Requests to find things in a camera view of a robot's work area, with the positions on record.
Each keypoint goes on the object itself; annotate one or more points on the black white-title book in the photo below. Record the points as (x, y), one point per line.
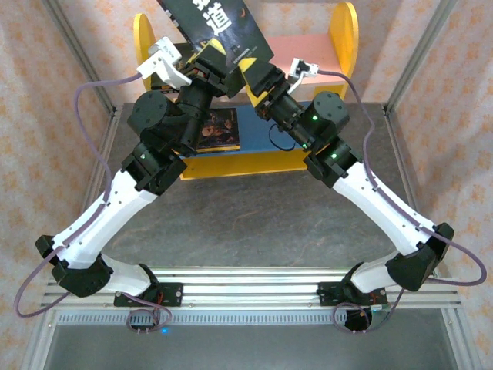
(223, 23)

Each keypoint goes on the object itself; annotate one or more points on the dark blue gold-title book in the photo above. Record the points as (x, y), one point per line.
(219, 127)

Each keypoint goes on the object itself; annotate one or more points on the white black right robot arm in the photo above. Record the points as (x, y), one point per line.
(381, 216)

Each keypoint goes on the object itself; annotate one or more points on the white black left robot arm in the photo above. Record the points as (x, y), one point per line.
(111, 216)

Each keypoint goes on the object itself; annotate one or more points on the yellow pink blue bookshelf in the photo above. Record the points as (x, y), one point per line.
(269, 163)

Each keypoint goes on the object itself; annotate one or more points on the aluminium side frame rail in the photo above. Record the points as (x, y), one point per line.
(410, 192)
(109, 133)

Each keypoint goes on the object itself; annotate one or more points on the aluminium frame post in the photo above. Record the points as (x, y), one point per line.
(417, 58)
(82, 58)

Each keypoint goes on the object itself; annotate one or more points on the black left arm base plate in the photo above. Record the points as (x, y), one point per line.
(175, 293)

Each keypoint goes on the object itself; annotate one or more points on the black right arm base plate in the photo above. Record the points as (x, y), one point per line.
(327, 293)

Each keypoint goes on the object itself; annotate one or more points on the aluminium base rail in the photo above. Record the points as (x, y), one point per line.
(250, 285)

